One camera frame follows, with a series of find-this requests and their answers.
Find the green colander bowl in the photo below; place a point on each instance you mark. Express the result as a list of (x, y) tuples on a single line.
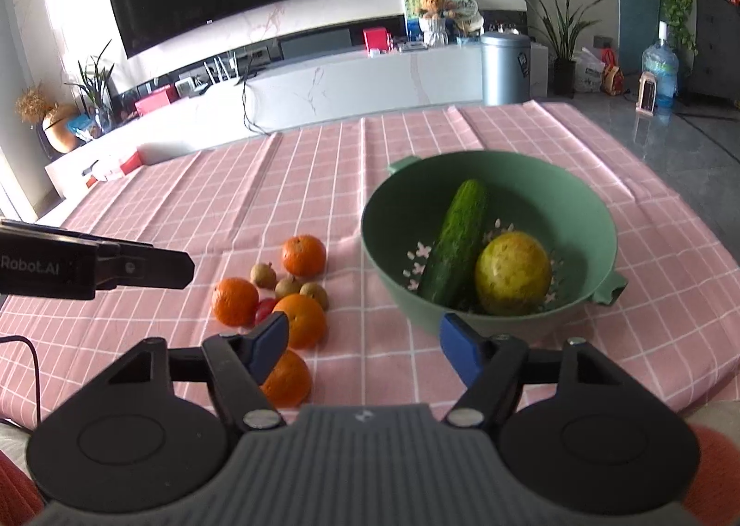
[(520, 196)]

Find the flat red box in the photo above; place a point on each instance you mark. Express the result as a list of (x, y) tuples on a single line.
[(155, 101)]

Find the red and yellow bag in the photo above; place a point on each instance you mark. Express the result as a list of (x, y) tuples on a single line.
[(611, 76)]

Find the orange mandarin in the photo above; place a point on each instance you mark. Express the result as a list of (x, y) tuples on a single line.
[(303, 324), (303, 255), (234, 302), (289, 381)]

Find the grey-blue metal trash can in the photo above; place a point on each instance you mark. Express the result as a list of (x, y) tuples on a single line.
[(504, 69)]

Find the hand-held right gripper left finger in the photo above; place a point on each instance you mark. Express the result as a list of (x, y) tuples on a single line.
[(269, 344)]

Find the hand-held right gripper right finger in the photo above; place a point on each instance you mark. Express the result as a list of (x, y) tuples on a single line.
[(462, 350)]

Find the blue water jug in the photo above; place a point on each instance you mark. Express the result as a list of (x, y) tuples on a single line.
[(660, 69)]

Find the dried yellow flowers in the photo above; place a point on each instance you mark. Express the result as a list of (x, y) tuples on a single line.
[(33, 103)]

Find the white plastic bag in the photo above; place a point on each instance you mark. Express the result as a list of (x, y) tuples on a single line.
[(588, 72)]

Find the white marble television cabinet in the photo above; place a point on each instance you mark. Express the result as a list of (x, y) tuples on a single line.
[(347, 81)]

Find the long-leaved potted plant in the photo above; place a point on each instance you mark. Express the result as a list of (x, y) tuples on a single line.
[(563, 40)]

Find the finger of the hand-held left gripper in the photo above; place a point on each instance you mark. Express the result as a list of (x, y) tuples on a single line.
[(150, 269)]

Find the pink checked tablecloth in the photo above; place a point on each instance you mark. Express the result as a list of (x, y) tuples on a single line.
[(231, 202)]

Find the yellow-green pear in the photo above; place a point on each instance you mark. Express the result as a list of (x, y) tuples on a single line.
[(511, 273)]

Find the small brown fruit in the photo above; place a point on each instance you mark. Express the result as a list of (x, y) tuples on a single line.
[(287, 288), (263, 275), (315, 296)]

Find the dark grey drawer cabinet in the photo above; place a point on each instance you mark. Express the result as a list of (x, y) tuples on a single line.
[(717, 46)]

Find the red and white packet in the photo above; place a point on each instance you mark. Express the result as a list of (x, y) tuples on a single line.
[(113, 168)]

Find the brown teddy bear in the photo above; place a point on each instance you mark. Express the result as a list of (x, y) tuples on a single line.
[(432, 5)]

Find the small green leafy plant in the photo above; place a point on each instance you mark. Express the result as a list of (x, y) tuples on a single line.
[(95, 90)]

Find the small pink heater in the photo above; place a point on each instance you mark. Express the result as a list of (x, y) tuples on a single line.
[(646, 94)]

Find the round brown vase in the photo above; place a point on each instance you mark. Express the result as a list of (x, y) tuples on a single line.
[(61, 128)]

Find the white router with antennas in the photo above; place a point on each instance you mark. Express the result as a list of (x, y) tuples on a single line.
[(217, 76)]

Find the small red fruit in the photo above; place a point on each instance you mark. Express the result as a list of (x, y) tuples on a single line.
[(265, 309)]

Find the green cucumber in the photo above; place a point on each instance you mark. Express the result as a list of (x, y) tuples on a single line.
[(454, 243)]

